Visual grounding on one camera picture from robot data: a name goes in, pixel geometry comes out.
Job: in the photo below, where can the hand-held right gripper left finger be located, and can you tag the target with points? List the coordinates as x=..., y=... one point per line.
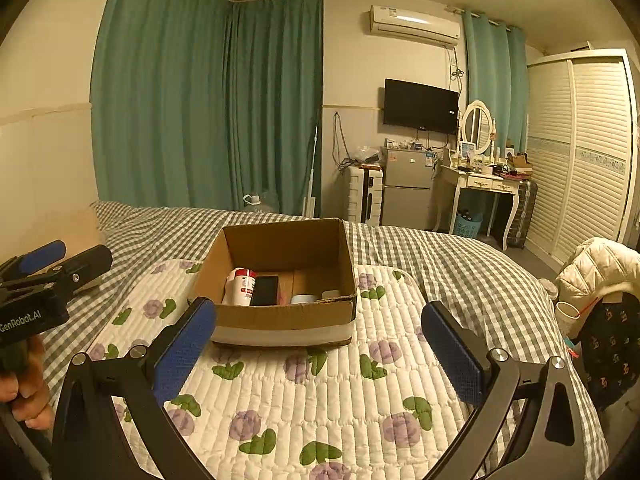
x=182, y=355

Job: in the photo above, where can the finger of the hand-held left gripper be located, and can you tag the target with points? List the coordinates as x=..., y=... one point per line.
x=42, y=255
x=82, y=267

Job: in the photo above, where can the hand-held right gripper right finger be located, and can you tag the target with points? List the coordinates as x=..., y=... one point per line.
x=452, y=350

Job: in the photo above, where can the white bottle with red label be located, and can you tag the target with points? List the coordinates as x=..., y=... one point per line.
x=239, y=287

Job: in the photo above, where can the black rectangular case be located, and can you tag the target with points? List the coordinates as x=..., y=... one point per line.
x=264, y=291

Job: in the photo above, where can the brown cardboard box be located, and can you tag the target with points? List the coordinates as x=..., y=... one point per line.
x=290, y=320

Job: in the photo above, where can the light blue round case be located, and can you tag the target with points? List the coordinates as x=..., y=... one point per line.
x=303, y=299

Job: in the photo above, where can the person's left hand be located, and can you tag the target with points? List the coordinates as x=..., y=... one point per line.
x=30, y=395

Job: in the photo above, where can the grey checked bedsheet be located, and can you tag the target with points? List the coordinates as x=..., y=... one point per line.
x=450, y=270

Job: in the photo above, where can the white paper cup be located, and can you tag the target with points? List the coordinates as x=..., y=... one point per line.
x=566, y=317

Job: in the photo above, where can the blue plastic basket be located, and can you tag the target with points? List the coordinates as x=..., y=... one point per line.
x=469, y=225

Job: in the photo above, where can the floral quilted mat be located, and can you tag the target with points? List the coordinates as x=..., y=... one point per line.
x=310, y=400

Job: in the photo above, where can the dark checked suitcase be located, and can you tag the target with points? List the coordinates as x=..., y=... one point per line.
x=522, y=215

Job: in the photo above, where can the dark floral garment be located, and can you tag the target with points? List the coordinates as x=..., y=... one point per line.
x=612, y=350

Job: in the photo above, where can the clear water jug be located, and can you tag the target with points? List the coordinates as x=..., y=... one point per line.
x=257, y=205

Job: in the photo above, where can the white dressing table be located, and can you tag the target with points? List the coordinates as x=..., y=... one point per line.
x=480, y=182

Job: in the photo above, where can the white puffer jacket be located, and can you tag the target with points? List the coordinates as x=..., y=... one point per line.
x=600, y=265

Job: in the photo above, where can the silver small fridge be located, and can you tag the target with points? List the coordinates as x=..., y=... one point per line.
x=407, y=185

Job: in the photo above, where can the white ribbed suitcase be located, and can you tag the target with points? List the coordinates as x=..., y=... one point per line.
x=365, y=195

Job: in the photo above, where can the green curtain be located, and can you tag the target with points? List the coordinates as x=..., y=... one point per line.
x=275, y=105
x=160, y=90
x=492, y=75

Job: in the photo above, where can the clear plastic bag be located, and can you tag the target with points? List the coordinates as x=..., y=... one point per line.
x=366, y=156

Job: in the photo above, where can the white oval vanity mirror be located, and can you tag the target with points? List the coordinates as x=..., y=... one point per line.
x=477, y=127

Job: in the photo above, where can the white mop pole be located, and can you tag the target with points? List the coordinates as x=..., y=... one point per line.
x=312, y=170

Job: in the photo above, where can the white louvred wardrobe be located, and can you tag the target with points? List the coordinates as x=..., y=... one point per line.
x=580, y=150

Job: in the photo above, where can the white air conditioner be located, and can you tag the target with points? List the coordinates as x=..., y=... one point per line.
x=412, y=22

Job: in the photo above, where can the black wall television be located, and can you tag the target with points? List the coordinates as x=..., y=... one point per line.
x=420, y=106

